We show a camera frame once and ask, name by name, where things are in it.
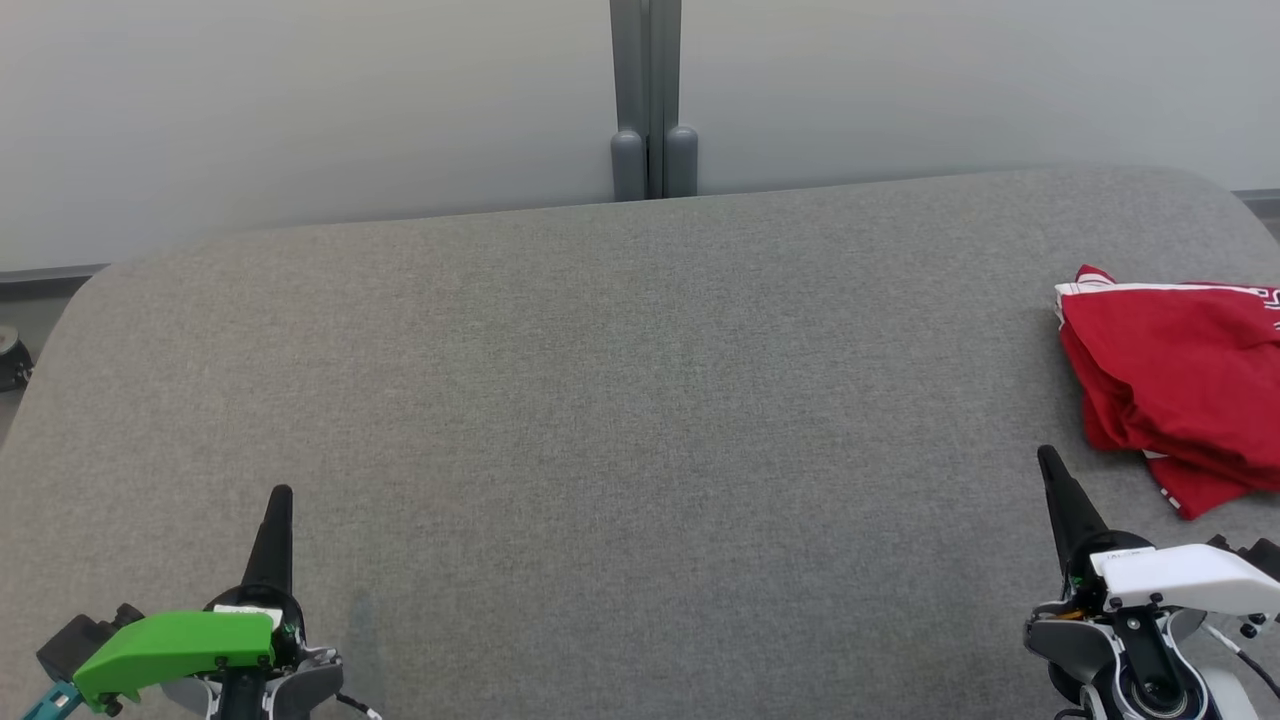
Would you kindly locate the grey metal partition post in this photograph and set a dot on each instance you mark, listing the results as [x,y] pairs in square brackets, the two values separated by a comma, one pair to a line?
[630,100]

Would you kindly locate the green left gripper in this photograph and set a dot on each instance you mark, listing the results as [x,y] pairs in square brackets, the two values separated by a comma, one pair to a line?
[180,645]

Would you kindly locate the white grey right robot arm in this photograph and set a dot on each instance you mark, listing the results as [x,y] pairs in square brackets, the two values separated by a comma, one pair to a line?
[1100,650]

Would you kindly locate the red T-shirt white sleeves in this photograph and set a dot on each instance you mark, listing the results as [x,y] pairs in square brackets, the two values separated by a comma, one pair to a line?
[1170,370]

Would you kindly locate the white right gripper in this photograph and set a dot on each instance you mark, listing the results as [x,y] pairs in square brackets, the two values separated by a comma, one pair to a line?
[1180,580]

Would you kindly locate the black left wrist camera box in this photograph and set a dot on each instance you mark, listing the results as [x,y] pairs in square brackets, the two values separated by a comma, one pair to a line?
[75,635]

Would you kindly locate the grey partition base rail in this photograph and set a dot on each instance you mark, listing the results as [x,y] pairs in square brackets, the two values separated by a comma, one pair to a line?
[50,280]
[1260,203]

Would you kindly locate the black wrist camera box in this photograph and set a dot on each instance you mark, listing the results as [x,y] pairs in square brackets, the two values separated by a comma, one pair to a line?
[1265,555]
[75,635]

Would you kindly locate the black round caster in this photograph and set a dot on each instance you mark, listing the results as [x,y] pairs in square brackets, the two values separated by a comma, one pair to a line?
[12,365]

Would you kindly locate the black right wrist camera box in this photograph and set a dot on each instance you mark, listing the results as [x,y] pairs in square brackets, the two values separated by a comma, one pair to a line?
[1265,555]

